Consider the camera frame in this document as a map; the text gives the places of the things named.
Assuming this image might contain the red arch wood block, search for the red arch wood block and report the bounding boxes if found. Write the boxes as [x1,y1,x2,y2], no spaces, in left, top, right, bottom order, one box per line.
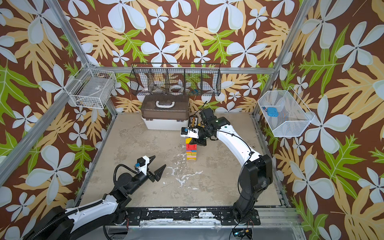
[186,144,197,152]

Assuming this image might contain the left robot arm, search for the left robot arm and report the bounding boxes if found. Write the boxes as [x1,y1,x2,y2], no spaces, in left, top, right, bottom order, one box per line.
[23,156,167,240]

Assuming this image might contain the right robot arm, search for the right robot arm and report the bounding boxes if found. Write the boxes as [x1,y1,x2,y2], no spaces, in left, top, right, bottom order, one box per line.
[190,109,273,223]

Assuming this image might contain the white storage box brown lid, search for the white storage box brown lid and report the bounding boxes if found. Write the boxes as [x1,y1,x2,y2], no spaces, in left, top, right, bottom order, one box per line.
[141,94,190,131]

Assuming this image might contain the blue small device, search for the blue small device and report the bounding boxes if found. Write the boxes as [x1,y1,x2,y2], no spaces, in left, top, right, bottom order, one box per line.
[267,107,279,118]

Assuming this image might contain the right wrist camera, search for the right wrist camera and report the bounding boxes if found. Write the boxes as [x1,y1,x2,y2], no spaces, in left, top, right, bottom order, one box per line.
[181,127,199,139]

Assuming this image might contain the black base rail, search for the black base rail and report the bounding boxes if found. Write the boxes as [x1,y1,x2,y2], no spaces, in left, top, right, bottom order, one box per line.
[126,207,261,226]

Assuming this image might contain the black wire wall basket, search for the black wire wall basket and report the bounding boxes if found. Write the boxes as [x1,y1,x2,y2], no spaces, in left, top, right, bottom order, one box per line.
[128,63,222,96]

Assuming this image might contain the white wire basket right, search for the white wire basket right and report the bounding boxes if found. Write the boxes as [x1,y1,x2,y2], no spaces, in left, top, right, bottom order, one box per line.
[258,89,315,138]

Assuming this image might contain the white wire basket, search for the white wire basket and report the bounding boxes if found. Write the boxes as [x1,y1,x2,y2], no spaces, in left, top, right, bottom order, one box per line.
[68,68,117,109]
[258,89,315,138]

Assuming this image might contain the white wire basket left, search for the white wire basket left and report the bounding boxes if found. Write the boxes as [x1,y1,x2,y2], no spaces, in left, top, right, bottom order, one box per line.
[68,68,117,109]

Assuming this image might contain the aluminium frame post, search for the aluminium frame post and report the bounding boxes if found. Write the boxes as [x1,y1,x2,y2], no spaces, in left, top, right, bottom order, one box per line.
[253,1,317,98]

